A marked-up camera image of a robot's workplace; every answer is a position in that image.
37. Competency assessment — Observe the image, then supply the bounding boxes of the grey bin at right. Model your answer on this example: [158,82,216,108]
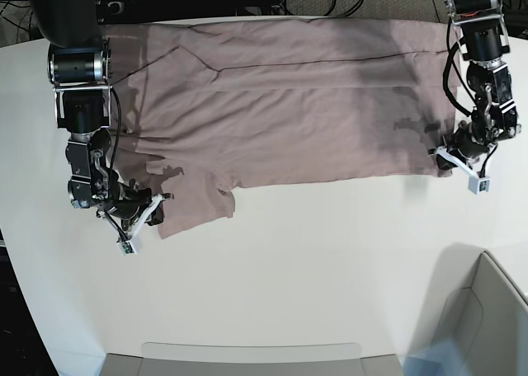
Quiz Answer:
[431,251,527,375]

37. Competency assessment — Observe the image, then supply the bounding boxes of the mauve T-shirt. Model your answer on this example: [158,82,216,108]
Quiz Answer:
[105,19,459,238]

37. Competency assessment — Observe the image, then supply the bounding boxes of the blue translucent object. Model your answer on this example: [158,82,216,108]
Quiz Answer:
[400,338,471,376]

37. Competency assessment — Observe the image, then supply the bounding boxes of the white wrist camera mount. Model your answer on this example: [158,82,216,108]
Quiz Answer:
[428,144,497,195]
[96,193,174,256]

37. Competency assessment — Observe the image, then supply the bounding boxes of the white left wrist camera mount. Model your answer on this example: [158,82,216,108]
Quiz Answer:
[428,144,497,195]

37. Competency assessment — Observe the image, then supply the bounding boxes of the grey tray at bottom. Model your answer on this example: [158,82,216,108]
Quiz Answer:
[100,342,403,375]

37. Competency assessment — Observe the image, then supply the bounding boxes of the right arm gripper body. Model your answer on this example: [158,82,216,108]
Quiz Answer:
[105,180,165,228]

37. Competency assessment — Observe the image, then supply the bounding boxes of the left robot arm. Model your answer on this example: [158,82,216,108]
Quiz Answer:
[437,0,521,169]

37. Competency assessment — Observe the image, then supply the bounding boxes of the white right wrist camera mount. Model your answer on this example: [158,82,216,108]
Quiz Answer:
[96,193,174,256]

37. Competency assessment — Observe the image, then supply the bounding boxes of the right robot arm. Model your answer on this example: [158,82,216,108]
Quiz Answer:
[29,0,167,230]

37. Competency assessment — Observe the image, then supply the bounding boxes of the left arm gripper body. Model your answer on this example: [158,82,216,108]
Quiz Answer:
[441,122,489,169]

